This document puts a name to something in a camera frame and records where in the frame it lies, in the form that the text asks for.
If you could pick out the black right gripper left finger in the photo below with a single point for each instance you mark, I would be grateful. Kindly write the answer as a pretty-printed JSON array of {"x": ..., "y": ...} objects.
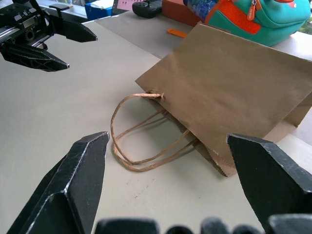
[{"x": 73, "y": 190}]

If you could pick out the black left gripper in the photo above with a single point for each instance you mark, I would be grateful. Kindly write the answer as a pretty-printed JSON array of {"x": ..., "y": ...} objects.
[{"x": 22, "y": 22}]

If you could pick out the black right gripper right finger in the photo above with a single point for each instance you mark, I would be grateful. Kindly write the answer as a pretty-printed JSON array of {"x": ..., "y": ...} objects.
[{"x": 273, "y": 175}]

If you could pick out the blue box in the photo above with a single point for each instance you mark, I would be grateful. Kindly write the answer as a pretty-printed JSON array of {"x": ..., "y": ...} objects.
[{"x": 100, "y": 11}]

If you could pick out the pink paper sheet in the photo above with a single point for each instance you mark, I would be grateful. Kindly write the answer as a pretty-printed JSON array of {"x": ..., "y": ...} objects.
[{"x": 124, "y": 5}]

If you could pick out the black remote controller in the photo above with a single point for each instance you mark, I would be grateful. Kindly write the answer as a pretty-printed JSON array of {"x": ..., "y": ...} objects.
[{"x": 146, "y": 9}]

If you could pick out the flat orange plastic piece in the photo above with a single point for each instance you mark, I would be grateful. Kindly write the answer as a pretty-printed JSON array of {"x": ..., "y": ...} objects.
[{"x": 175, "y": 32}]

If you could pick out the orange-brown box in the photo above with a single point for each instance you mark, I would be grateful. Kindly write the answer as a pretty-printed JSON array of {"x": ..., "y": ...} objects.
[{"x": 174, "y": 9}]

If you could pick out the teal and orange backpack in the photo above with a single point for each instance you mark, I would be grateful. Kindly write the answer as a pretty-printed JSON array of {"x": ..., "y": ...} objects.
[{"x": 275, "y": 14}]

